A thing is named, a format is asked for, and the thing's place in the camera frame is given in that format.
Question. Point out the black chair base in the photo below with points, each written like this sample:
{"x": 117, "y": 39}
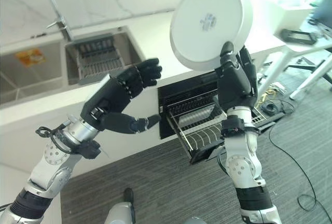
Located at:
{"x": 311, "y": 66}

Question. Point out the chrome kitchen faucet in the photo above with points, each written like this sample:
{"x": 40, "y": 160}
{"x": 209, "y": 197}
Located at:
{"x": 58, "y": 11}

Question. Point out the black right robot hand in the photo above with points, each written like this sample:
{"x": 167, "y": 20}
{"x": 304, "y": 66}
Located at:
{"x": 234, "y": 81}

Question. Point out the steel sink basin with rack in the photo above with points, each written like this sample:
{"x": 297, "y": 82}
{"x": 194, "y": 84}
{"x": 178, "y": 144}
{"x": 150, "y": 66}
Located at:
{"x": 129, "y": 47}

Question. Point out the silver robot leg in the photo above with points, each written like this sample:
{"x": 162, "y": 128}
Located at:
{"x": 120, "y": 213}

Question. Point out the grey dish rack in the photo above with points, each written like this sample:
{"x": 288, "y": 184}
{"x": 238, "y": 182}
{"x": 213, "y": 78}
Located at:
{"x": 99, "y": 60}

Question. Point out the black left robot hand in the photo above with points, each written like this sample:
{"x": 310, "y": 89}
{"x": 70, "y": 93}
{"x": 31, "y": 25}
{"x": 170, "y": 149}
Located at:
{"x": 116, "y": 91}

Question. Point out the clear plastic tray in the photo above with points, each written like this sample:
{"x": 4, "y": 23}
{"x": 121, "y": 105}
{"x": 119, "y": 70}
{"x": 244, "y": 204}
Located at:
{"x": 197, "y": 115}

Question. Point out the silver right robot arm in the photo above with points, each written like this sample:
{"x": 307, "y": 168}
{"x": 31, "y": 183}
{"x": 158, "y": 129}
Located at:
{"x": 243, "y": 161}

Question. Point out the dark computer monitor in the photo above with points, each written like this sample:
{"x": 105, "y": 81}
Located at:
{"x": 323, "y": 8}

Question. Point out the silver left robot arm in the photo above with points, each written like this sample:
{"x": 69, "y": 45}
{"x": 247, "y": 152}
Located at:
{"x": 49, "y": 161}

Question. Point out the orange sponge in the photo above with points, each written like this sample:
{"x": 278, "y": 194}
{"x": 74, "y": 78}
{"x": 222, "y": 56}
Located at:
{"x": 29, "y": 56}

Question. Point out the black flat device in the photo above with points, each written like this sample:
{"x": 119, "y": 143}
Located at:
{"x": 298, "y": 36}

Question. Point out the black built-in dishwasher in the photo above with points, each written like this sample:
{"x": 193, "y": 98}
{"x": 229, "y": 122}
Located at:
{"x": 186, "y": 89}

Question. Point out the white round plate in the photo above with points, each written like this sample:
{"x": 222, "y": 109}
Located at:
{"x": 205, "y": 24}

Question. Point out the white desk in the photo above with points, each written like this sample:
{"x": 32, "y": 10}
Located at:
{"x": 293, "y": 45}

